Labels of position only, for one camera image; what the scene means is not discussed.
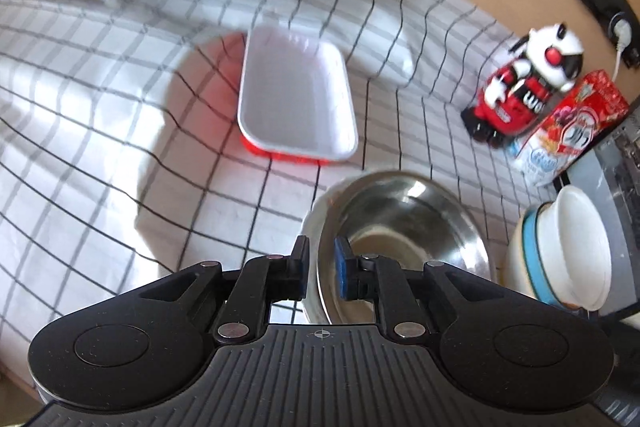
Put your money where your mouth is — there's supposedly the red cereal bag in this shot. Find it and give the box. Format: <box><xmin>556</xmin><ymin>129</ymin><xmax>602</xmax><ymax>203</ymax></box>
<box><xmin>504</xmin><ymin>67</ymin><xmax>631</xmax><ymax>188</ymax></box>

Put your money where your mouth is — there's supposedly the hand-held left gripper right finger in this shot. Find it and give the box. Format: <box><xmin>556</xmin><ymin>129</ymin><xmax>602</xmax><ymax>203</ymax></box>
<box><xmin>333</xmin><ymin>235</ymin><xmax>531</xmax><ymax>343</ymax></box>

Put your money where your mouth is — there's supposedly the white paper bowl orange label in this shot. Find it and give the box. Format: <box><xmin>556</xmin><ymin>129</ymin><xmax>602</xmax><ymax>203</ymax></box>
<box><xmin>541</xmin><ymin>184</ymin><xmax>614</xmax><ymax>313</ymax></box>

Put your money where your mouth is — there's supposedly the white checkered tablecloth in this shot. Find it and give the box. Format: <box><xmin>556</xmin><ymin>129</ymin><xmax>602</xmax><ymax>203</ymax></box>
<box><xmin>0</xmin><ymin>0</ymin><xmax>567</xmax><ymax>384</ymax></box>

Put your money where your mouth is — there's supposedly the white power plug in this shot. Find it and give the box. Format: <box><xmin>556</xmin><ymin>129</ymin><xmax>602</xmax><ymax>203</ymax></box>
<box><xmin>607</xmin><ymin>14</ymin><xmax>636</xmax><ymax>53</ymax></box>

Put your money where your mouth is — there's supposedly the red white robot toy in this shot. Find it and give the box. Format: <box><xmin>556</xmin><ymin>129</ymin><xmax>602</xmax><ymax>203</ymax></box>
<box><xmin>459</xmin><ymin>22</ymin><xmax>586</xmax><ymax>150</ymax></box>

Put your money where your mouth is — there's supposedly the white bowl with yellow rim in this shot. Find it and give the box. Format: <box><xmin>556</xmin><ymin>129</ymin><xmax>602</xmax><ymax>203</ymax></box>
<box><xmin>502</xmin><ymin>207</ymin><xmax>581</xmax><ymax>309</ymax></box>

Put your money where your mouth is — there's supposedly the stainless steel bowl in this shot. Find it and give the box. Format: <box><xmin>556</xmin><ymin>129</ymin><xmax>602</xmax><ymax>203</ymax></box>
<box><xmin>315</xmin><ymin>170</ymin><xmax>497</xmax><ymax>326</ymax></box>

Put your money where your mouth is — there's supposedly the white and red plastic tray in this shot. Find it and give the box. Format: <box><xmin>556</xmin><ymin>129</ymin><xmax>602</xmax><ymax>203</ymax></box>
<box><xmin>235</xmin><ymin>22</ymin><xmax>359</xmax><ymax>168</ymax></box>

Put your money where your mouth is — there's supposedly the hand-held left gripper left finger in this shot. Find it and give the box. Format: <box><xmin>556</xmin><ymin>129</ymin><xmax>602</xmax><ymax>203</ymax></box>
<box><xmin>122</xmin><ymin>235</ymin><xmax>312</xmax><ymax>344</ymax></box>

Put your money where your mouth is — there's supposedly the blue bowl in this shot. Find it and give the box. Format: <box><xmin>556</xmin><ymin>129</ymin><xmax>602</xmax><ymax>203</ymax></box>
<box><xmin>519</xmin><ymin>204</ymin><xmax>558</xmax><ymax>304</ymax></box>

